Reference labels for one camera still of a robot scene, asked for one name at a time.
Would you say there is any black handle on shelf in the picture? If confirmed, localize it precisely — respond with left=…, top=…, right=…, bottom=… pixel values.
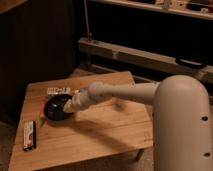
left=175, top=58, right=207, bottom=69

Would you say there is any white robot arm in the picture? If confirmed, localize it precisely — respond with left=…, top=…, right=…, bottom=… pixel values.
left=63, top=75, right=213, bottom=171

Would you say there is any black white red box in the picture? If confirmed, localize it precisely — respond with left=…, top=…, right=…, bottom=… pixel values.
left=23, top=121, right=36, bottom=151

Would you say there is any metal pole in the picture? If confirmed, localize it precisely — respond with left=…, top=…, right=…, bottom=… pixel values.
left=83, top=0, right=92, bottom=41

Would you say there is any orange carrot toy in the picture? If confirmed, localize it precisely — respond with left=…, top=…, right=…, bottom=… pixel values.
left=39, top=102, right=45, bottom=118

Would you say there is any wooden table leg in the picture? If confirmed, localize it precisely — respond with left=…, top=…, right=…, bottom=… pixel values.
left=134, top=149, right=144, bottom=162

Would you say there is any black ceramic bowl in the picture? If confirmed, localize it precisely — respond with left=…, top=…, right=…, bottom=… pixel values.
left=44, top=94, right=73, bottom=121

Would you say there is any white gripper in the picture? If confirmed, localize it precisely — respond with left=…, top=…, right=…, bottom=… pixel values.
left=63, top=89, right=91, bottom=113

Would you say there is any small white bottle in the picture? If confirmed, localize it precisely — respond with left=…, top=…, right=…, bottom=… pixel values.
left=46, top=87, right=78, bottom=95

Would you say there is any long wooden shelf beam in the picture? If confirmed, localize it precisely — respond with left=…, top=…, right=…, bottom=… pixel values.
left=78, top=38, right=213, bottom=84

